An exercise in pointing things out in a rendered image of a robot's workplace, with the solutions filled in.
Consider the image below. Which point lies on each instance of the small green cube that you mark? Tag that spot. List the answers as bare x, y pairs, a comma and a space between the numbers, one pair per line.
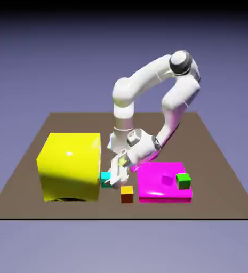
183, 180

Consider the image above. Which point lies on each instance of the large magenta box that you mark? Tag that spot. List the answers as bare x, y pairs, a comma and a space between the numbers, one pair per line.
157, 185

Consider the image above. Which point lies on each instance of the small cyan cube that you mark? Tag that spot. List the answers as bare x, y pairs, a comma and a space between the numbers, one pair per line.
105, 178

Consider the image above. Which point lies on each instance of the small magenta cube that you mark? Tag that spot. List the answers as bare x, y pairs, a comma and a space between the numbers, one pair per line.
167, 179

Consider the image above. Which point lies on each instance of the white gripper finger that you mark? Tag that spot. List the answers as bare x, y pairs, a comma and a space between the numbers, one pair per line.
107, 182

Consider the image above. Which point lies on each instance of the large yellow box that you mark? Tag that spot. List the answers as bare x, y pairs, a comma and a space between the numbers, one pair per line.
69, 167

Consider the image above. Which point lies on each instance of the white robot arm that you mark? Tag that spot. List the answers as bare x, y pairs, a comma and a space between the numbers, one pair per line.
149, 73

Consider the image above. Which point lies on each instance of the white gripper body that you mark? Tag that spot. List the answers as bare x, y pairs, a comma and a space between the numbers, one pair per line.
119, 170

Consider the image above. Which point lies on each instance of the small orange cube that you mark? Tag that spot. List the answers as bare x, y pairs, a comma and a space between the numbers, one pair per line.
127, 193

